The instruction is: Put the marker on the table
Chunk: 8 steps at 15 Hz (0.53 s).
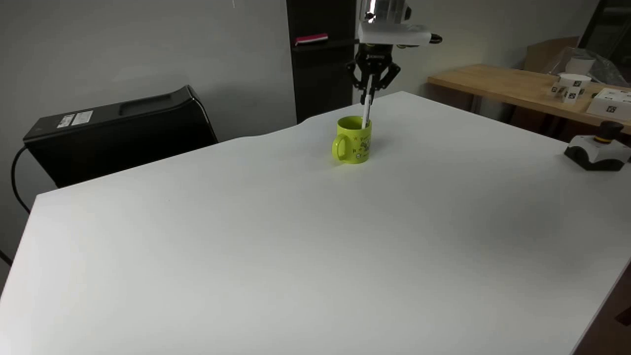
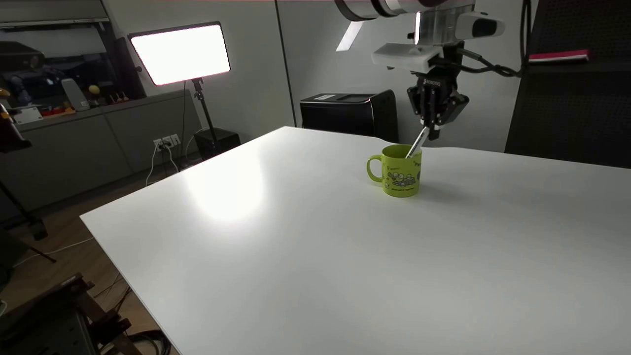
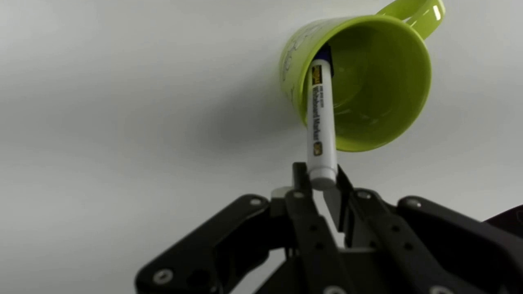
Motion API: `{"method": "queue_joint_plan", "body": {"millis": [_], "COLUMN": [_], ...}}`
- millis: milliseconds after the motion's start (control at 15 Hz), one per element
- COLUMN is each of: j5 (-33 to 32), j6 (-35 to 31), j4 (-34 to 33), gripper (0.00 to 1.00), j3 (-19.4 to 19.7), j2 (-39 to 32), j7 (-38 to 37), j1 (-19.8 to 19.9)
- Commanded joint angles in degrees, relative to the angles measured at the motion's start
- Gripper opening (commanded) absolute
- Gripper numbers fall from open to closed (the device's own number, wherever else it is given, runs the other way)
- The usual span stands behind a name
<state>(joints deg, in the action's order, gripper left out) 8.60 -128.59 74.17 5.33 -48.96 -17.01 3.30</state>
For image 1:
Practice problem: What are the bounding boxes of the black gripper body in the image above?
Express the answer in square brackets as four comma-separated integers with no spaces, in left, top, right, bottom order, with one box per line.
[353,41,398,75]

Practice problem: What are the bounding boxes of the white marker with blue cap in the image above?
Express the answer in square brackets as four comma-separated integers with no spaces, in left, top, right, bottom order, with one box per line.
[361,73,378,130]

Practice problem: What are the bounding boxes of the green ceramic mug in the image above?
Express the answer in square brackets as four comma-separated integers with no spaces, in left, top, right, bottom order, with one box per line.
[329,114,374,165]

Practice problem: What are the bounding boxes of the tall black shelf column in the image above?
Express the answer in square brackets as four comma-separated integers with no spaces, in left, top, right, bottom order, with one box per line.
[284,0,361,126]

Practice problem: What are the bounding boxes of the red item on shelf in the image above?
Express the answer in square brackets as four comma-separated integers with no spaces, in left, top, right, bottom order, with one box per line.
[292,33,331,47]

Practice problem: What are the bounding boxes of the wooden side table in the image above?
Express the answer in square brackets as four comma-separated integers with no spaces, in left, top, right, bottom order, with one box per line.
[426,63,631,138]

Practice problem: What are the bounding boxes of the brown cardboard box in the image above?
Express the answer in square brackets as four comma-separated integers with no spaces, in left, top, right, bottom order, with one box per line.
[522,35,581,75]

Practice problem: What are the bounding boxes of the white items on side table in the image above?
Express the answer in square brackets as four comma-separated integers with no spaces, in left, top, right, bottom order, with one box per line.
[558,71,591,106]

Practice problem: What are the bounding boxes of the black and white button device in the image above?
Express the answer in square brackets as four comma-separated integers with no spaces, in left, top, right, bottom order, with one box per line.
[562,120,631,173]

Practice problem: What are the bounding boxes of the white printed box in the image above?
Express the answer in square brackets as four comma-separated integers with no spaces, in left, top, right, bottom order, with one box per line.
[585,86,631,120]

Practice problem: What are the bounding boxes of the black computer tower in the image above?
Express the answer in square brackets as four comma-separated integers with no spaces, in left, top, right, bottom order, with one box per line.
[21,84,221,189]

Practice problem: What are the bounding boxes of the black power cable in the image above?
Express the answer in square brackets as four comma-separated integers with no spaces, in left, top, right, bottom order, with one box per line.
[8,144,33,215]

